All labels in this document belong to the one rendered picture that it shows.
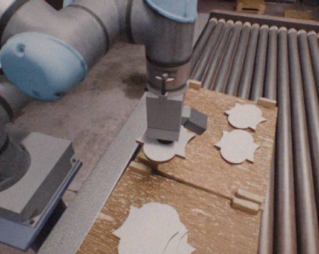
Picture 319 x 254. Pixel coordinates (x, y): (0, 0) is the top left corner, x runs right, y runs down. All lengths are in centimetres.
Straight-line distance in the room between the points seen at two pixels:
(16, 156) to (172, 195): 39
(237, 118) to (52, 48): 64
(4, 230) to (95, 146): 134
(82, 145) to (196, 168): 147
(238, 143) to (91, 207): 44
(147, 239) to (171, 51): 36
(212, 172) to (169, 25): 42
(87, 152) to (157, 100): 159
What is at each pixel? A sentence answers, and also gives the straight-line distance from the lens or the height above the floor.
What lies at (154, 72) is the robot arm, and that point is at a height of 126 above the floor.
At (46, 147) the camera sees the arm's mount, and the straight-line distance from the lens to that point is 72.
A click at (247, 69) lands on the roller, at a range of 111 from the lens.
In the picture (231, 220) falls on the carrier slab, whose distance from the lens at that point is 60.
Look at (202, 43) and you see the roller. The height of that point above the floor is 92.
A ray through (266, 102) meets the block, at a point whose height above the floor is 96.
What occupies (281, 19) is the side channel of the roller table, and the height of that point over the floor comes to 95.
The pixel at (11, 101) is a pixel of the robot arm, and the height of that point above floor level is 113.
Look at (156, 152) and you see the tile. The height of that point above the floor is 108.
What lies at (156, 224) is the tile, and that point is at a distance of 52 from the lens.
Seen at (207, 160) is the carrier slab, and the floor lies 94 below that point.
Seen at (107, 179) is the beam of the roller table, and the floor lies 92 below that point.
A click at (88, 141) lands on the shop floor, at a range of 203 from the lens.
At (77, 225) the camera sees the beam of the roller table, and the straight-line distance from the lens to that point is 62.
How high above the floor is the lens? 146
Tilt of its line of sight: 45 degrees down
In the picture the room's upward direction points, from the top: straight up
